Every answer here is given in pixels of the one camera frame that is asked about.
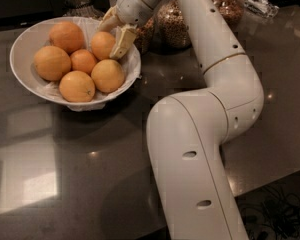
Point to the dark cabinet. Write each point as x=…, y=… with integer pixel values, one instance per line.
x=21, y=0

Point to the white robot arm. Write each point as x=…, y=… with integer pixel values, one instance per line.
x=185, y=130

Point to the glass jar colourful cereal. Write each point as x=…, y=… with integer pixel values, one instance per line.
x=144, y=36

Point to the leftmost glass jar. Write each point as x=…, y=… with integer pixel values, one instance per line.
x=82, y=8

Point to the white bowl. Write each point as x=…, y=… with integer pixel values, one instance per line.
x=22, y=57

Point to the small centre orange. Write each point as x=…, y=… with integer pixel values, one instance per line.
x=83, y=60

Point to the glass jar pale grains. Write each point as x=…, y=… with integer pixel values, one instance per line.
x=171, y=25

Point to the glass jar brown grains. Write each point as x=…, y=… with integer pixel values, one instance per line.
x=231, y=10

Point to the clear plastic bag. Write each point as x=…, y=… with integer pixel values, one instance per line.
x=262, y=8

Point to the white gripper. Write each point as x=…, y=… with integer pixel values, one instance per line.
x=134, y=8

